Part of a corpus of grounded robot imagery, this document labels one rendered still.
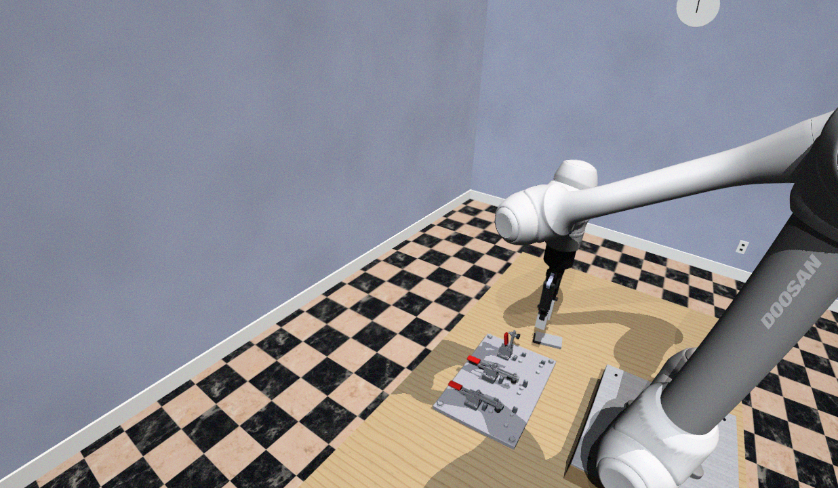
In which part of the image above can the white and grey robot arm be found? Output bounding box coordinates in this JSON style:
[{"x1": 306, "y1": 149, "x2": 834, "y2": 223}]
[{"x1": 495, "y1": 107, "x2": 838, "y2": 488}]

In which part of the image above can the black toggle clamp with red handle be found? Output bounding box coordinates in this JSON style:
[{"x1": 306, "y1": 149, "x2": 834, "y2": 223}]
[
  {"x1": 448, "y1": 381, "x2": 504, "y2": 412},
  {"x1": 467, "y1": 355, "x2": 519, "y2": 384}
]

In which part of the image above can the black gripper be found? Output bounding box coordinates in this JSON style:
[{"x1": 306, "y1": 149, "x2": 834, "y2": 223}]
[{"x1": 535, "y1": 244, "x2": 576, "y2": 330}]

